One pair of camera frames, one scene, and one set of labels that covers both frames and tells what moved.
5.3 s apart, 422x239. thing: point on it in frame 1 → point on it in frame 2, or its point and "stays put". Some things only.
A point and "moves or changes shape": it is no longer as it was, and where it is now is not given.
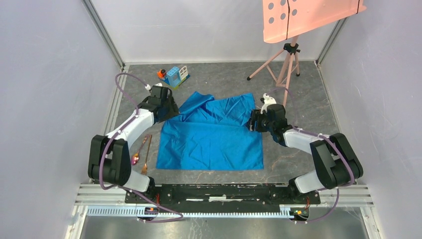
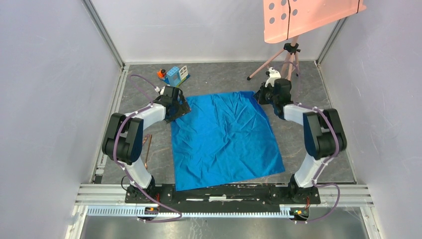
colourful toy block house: (175, 76) stays put
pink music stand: (284, 20) stays put
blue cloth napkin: (210, 134) moves or changes shape
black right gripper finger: (252, 123) → (259, 95)
